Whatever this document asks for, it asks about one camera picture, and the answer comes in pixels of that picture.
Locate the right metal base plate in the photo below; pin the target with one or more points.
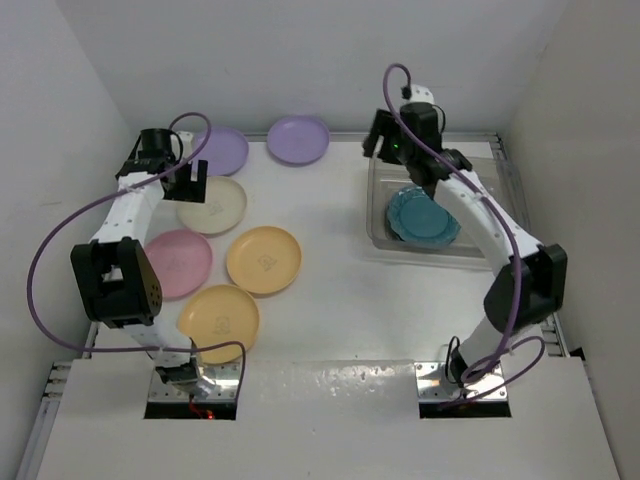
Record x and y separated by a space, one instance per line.
433 387

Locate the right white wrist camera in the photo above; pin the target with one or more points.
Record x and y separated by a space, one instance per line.
417 94

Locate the cream plate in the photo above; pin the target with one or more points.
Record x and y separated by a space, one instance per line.
224 207

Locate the yellow plate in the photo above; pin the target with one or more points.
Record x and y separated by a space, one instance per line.
219 314
264 260

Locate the near yellow plate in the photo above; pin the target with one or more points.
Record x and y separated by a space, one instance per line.
219 314

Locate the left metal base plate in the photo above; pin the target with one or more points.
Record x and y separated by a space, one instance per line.
208 383

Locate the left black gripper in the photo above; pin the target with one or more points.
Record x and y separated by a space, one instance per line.
190 187

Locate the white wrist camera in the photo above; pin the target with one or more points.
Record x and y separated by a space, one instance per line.
417 94
182 144

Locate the far yellow plate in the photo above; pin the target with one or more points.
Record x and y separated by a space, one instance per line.
264 260

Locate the pink plate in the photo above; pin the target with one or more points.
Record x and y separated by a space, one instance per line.
182 261

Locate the purple plate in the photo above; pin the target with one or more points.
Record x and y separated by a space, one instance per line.
298 139
225 152

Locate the clear plastic bin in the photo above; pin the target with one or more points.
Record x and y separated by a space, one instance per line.
499 177

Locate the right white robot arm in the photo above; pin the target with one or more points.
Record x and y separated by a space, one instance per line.
446 197

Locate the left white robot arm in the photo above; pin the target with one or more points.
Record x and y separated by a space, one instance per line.
116 281

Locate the metal base plate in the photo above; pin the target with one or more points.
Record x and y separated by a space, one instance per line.
208 383
433 387

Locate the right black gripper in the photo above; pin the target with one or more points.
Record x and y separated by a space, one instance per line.
381 126

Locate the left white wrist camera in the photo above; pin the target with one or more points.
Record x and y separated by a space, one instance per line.
182 144

